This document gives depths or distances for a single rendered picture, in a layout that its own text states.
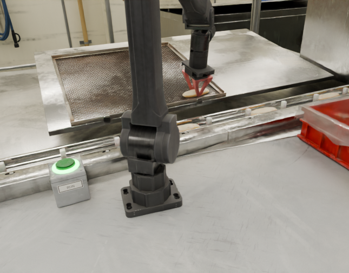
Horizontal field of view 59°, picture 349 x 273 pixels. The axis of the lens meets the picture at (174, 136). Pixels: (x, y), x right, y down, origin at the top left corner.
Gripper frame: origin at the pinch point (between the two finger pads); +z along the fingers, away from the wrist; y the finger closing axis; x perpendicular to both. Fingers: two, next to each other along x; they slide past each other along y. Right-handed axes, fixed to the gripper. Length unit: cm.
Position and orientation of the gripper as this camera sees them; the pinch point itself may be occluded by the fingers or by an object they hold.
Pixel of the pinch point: (195, 91)
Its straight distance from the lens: 103.9
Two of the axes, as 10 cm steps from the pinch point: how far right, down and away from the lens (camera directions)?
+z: -0.3, 8.0, 6.0
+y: -4.7, -5.4, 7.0
